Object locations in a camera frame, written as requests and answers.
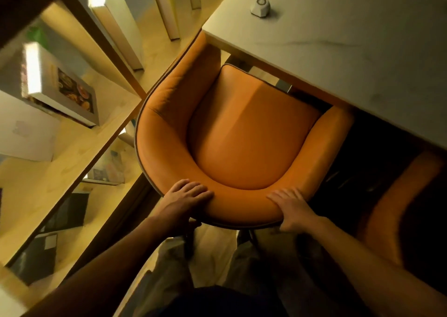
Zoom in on person's left hand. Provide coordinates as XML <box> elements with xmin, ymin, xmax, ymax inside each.
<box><xmin>150</xmin><ymin>179</ymin><xmax>214</xmax><ymax>237</ymax></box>

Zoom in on large white book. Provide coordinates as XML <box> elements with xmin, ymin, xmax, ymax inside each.
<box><xmin>87</xmin><ymin>0</ymin><xmax>145</xmax><ymax>71</ymax></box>

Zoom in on small white round-top device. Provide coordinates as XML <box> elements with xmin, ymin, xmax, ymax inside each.
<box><xmin>250</xmin><ymin>0</ymin><xmax>271</xmax><ymax>18</ymax></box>

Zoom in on person's right hand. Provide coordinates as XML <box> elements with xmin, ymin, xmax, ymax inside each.
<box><xmin>266</xmin><ymin>187</ymin><xmax>319</xmax><ymax>234</ymax></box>

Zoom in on person's grey trousers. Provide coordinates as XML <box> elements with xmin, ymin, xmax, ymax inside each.
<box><xmin>132</xmin><ymin>228</ymin><xmax>353</xmax><ymax>317</ymax></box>

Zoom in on green object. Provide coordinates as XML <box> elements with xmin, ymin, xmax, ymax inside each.
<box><xmin>26</xmin><ymin>25</ymin><xmax>50</xmax><ymax>49</ymax></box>

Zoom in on metal table frame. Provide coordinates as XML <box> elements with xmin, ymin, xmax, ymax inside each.
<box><xmin>224</xmin><ymin>54</ymin><xmax>293</xmax><ymax>94</ymax></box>

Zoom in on dark flat book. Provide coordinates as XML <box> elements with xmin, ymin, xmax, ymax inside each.
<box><xmin>41</xmin><ymin>192</ymin><xmax>90</xmax><ymax>234</ymax></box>

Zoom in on person's left forearm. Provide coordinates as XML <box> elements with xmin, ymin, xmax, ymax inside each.
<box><xmin>21</xmin><ymin>216</ymin><xmax>166</xmax><ymax>317</ymax></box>

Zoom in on pale illustrated book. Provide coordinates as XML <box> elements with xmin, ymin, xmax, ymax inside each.
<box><xmin>82</xmin><ymin>148</ymin><xmax>125</xmax><ymax>186</ymax></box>

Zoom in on person's right forearm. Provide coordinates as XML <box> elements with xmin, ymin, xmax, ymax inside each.
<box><xmin>307</xmin><ymin>215</ymin><xmax>447</xmax><ymax>317</ymax></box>

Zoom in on wooden shelf unit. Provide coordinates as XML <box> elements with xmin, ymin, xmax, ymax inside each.
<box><xmin>0</xmin><ymin>0</ymin><xmax>162</xmax><ymax>317</ymax></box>

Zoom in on book with food cover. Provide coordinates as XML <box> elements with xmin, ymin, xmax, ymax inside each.
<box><xmin>20</xmin><ymin>41</ymin><xmax>100</xmax><ymax>127</ymax></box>

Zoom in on orange leather armchair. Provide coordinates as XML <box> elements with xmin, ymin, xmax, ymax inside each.
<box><xmin>356</xmin><ymin>148</ymin><xmax>447</xmax><ymax>269</ymax></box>
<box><xmin>134</xmin><ymin>30</ymin><xmax>355</xmax><ymax>258</ymax></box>

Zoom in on dark book with white label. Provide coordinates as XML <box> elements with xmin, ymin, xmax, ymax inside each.
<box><xmin>10</xmin><ymin>233</ymin><xmax>58</xmax><ymax>286</ymax></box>

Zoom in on plain white box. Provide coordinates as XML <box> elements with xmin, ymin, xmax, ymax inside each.
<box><xmin>0</xmin><ymin>90</ymin><xmax>61</xmax><ymax>162</ymax></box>

